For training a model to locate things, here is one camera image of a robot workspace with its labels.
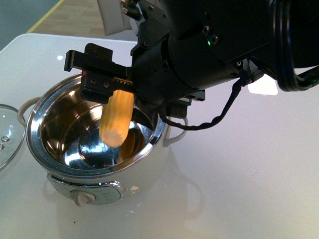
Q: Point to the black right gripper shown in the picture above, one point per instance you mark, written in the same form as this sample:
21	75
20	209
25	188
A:
153	75

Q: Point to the yellow corn cob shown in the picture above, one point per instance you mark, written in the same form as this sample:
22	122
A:
116	118

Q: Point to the glass pot lid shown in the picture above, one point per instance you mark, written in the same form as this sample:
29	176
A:
11	137

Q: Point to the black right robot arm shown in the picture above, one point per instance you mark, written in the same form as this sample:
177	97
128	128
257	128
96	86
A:
187	46

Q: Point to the white electric cooking pot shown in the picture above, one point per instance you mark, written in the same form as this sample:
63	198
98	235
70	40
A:
62	134

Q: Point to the left beige upholstered chair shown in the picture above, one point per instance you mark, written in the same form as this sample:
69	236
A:
113	19

